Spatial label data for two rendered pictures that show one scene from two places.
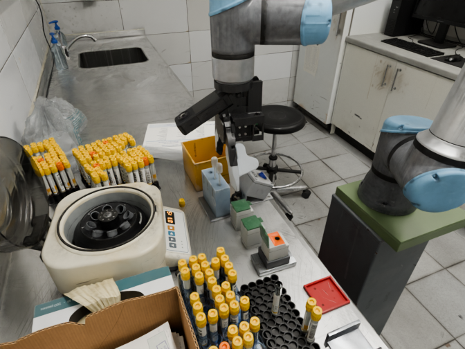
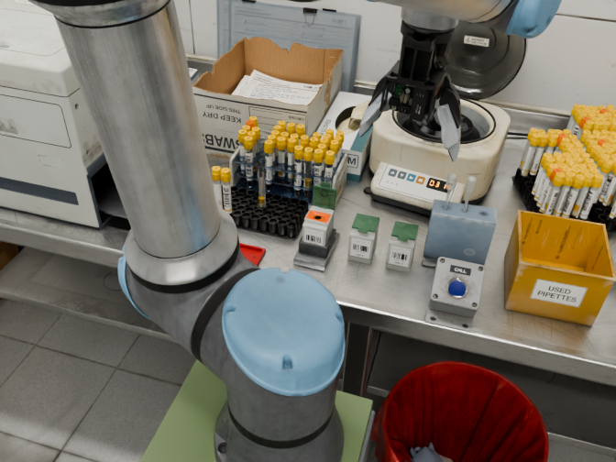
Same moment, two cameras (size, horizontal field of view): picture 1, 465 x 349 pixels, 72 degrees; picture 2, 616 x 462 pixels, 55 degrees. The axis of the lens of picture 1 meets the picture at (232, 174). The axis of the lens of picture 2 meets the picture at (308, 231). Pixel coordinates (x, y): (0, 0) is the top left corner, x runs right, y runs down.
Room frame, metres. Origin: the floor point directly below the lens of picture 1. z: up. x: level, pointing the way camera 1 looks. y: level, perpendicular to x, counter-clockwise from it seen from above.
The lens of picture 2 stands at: (0.92, -0.71, 1.54)
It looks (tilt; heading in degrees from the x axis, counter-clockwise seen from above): 39 degrees down; 127
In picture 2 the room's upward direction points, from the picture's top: 2 degrees clockwise
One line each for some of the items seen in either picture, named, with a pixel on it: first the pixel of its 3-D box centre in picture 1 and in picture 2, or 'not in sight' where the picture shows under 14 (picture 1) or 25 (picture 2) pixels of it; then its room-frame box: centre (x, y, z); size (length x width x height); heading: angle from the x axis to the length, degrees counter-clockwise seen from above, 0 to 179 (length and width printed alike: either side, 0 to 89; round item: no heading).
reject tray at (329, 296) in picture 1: (326, 293); (239, 258); (0.39, -0.19, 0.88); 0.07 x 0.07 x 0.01; 22
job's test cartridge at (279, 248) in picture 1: (274, 248); (318, 230); (0.48, -0.09, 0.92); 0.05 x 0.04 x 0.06; 110
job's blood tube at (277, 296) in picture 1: (276, 302); (261, 192); (0.34, -0.08, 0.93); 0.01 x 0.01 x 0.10
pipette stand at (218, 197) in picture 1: (215, 193); (458, 235); (0.66, 0.04, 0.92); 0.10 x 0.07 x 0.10; 24
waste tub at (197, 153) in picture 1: (209, 161); (554, 267); (0.82, 0.07, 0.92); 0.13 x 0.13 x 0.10; 24
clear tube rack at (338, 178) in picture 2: (219, 319); (289, 171); (0.32, 0.02, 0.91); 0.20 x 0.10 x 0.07; 22
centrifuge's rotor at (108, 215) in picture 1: (111, 225); (440, 131); (0.50, 0.27, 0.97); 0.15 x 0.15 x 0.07
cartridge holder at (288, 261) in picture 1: (273, 257); (317, 243); (0.48, -0.09, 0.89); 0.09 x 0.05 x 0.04; 110
